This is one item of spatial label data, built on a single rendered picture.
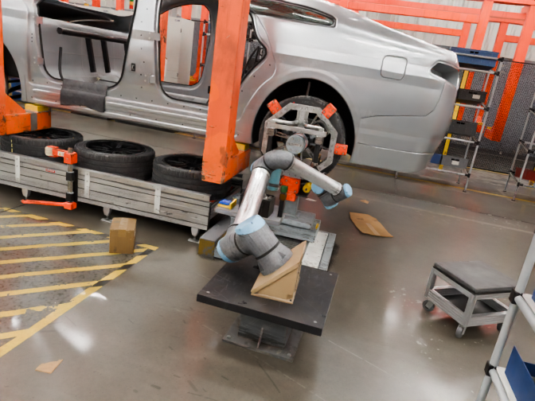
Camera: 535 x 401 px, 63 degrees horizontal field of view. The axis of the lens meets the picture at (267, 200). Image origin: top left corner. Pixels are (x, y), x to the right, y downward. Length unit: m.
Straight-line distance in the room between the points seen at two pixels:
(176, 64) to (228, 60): 4.87
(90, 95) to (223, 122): 1.47
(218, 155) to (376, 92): 1.23
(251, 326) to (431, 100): 2.03
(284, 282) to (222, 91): 1.44
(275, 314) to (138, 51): 2.56
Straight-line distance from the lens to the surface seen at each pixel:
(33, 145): 4.11
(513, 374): 1.72
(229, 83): 2.95
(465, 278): 2.83
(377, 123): 3.34
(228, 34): 2.97
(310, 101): 3.29
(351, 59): 3.33
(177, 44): 7.81
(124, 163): 3.70
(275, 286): 2.09
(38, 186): 3.97
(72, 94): 4.17
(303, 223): 3.43
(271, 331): 2.26
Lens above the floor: 1.35
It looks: 17 degrees down
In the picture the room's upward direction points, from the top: 8 degrees clockwise
